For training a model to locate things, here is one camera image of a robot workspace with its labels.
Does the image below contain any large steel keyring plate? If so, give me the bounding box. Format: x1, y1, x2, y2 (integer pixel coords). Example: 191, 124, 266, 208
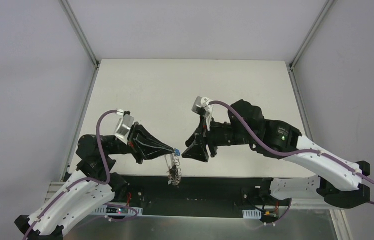
164, 154, 182, 186

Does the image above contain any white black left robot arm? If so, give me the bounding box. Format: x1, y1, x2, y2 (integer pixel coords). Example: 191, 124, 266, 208
14, 122, 179, 240

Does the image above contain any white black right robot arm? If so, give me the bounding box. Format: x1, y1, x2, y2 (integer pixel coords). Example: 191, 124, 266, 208
182, 97, 370, 209

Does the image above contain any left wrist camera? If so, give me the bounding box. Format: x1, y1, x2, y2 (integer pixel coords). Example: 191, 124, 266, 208
114, 109, 134, 145

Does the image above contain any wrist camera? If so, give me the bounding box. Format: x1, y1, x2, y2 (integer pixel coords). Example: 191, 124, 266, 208
192, 96, 213, 131
114, 109, 134, 145

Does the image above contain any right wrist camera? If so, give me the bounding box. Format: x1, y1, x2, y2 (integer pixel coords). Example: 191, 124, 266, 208
192, 96, 213, 131

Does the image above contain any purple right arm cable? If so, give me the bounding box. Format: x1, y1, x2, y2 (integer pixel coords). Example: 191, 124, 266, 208
208, 100, 374, 210

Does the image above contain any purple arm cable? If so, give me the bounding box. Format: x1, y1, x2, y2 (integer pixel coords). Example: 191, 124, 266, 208
208, 100, 374, 210
22, 110, 139, 240

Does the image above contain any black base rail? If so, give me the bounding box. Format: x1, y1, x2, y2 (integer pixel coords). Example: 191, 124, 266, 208
111, 175, 288, 218

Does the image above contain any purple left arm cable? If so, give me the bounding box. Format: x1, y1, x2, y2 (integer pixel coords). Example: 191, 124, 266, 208
22, 110, 139, 240

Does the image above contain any metal base plate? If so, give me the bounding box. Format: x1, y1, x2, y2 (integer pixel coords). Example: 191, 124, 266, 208
64, 209, 337, 240

